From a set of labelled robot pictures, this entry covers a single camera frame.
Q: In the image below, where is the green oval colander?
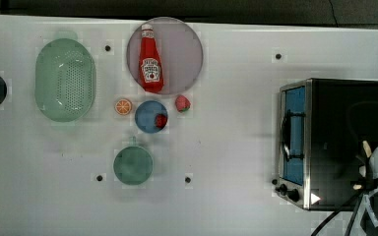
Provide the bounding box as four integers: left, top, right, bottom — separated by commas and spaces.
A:
34, 31, 96, 122

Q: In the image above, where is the red ketchup bottle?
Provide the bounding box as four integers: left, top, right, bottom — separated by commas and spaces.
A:
139, 24, 164, 93

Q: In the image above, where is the green cup with handle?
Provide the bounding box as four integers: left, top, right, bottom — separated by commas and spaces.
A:
113, 137, 154, 186

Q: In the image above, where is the toaster oven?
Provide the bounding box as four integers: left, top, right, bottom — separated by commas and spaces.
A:
275, 78, 378, 211

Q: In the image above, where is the plush peeled banana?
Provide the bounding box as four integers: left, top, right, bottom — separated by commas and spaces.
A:
353, 141, 373, 190

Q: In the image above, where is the small red strawberry toy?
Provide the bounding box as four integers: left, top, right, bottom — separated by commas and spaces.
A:
155, 114, 167, 129

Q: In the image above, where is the pink plush strawberry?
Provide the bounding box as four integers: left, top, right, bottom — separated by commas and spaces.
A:
175, 95, 191, 113

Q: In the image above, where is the blue bowl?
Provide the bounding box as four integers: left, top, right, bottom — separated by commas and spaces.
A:
135, 100, 168, 134

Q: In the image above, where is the black cable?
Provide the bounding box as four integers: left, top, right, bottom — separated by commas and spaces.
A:
309, 101, 378, 236

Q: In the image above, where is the orange slice toy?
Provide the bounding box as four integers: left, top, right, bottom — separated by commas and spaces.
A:
115, 98, 133, 116

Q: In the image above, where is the grey round plate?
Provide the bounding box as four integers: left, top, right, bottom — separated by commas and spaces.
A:
126, 17, 204, 95

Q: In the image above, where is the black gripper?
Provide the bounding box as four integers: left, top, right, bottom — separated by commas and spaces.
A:
351, 154, 378, 196

